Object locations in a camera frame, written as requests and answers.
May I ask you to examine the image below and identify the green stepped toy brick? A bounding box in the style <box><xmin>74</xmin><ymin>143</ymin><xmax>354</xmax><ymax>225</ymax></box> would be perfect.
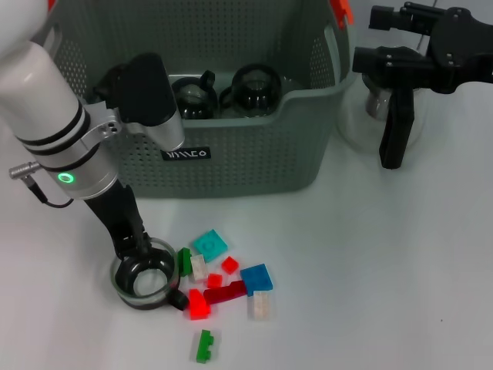
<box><xmin>195</xmin><ymin>329</ymin><xmax>216</xmax><ymax>364</ymax></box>

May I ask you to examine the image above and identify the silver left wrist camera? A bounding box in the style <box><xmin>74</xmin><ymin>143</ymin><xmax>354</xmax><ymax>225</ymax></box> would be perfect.
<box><xmin>115</xmin><ymin>52</ymin><xmax>186</xmax><ymax>152</ymax></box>

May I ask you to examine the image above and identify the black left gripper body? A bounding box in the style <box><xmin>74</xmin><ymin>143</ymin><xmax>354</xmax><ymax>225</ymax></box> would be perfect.
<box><xmin>82</xmin><ymin>183</ymin><xmax>144</xmax><ymax>240</ymax></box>

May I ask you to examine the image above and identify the bright orange-red toy brick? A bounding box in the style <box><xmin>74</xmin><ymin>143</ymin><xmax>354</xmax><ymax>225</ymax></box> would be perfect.
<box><xmin>187</xmin><ymin>288</ymin><xmax>212</xmax><ymax>321</ymax></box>

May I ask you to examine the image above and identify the glass carafe with black lid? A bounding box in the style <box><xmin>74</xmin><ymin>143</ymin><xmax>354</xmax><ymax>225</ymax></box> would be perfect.
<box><xmin>338</xmin><ymin>71</ymin><xmax>423</xmax><ymax>170</ymax></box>

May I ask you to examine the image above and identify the large clear toy brick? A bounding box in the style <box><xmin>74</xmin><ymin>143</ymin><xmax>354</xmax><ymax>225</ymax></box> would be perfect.
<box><xmin>246</xmin><ymin>291</ymin><xmax>277</xmax><ymax>321</ymax></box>

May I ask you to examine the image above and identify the teal square toy plate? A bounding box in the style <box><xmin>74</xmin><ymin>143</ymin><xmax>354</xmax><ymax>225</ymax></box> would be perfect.
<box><xmin>192</xmin><ymin>229</ymin><xmax>229</xmax><ymax>264</ymax></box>

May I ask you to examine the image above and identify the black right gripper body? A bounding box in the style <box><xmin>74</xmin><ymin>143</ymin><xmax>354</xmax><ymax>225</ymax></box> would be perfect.
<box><xmin>427</xmin><ymin>9</ymin><xmax>493</xmax><ymax>94</ymax></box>

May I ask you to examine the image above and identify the metal connector on left arm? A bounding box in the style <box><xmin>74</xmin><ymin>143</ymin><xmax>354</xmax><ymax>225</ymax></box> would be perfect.
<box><xmin>8</xmin><ymin>160</ymin><xmax>42</xmax><ymax>182</ymax></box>

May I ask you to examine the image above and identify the dark left gripper cable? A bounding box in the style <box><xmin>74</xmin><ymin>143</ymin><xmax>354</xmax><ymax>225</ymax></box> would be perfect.
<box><xmin>32</xmin><ymin>179</ymin><xmax>75</xmax><ymax>209</ymax></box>

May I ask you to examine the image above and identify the orange basket handle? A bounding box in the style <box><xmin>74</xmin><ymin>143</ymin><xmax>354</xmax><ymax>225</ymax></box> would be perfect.
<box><xmin>48</xmin><ymin>0</ymin><xmax>354</xmax><ymax>30</ymax></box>

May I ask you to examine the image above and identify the grey perforated storage basket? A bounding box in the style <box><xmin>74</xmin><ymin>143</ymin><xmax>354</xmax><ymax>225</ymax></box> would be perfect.
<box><xmin>36</xmin><ymin>0</ymin><xmax>357</xmax><ymax>200</ymax></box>

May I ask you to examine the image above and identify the small clear toy brick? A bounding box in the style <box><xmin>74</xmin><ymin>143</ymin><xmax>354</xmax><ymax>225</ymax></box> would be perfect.
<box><xmin>190</xmin><ymin>254</ymin><xmax>209</xmax><ymax>282</ymax></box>

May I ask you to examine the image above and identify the long dark red toy brick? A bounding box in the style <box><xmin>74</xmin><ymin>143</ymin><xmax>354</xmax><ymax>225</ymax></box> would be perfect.
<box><xmin>203</xmin><ymin>280</ymin><xmax>247</xmax><ymax>305</ymax></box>

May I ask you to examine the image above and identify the dark green toy brick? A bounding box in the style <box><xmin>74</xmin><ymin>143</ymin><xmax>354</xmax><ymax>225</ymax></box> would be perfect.
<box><xmin>176</xmin><ymin>247</ymin><xmax>193</xmax><ymax>278</ymax></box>

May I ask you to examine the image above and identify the glass teacup with black base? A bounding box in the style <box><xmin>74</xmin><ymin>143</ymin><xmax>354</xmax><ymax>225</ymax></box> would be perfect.
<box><xmin>219</xmin><ymin>63</ymin><xmax>284</xmax><ymax>119</ymax></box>
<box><xmin>169</xmin><ymin>70</ymin><xmax>220</xmax><ymax>120</ymax></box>
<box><xmin>109</xmin><ymin>237</ymin><xmax>189</xmax><ymax>311</ymax></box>

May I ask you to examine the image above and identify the blue toy plate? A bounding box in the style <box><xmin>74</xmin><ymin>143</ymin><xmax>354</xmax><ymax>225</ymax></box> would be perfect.
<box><xmin>239</xmin><ymin>264</ymin><xmax>275</xmax><ymax>297</ymax></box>

